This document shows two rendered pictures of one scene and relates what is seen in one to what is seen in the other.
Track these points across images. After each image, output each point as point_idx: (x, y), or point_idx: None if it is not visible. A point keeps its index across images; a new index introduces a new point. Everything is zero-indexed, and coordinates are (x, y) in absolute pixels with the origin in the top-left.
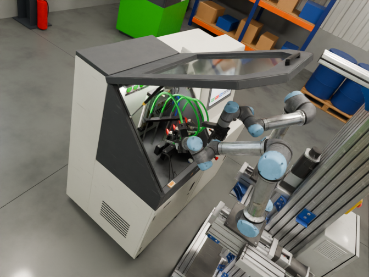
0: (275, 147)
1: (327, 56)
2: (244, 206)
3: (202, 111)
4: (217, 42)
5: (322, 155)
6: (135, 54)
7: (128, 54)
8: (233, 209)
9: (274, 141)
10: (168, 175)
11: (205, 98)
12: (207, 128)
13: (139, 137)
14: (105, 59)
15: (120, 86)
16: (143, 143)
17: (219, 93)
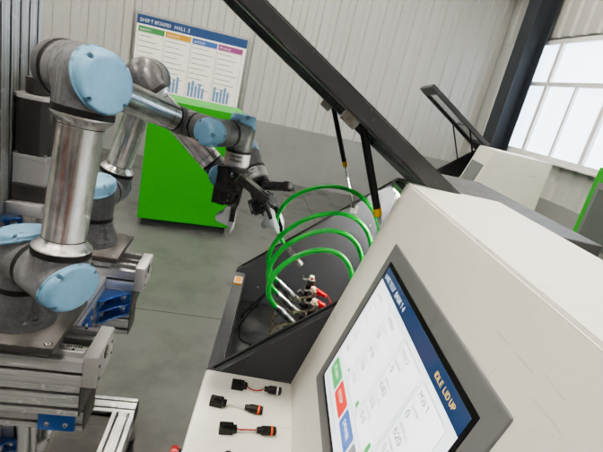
0: (159, 63)
1: None
2: (99, 254)
3: (318, 357)
4: (593, 273)
5: (13, 87)
6: (473, 194)
7: (469, 190)
8: (121, 248)
9: (159, 69)
10: (255, 335)
11: (345, 313)
12: (269, 415)
13: (322, 221)
14: (454, 179)
15: None
16: (312, 229)
17: (351, 400)
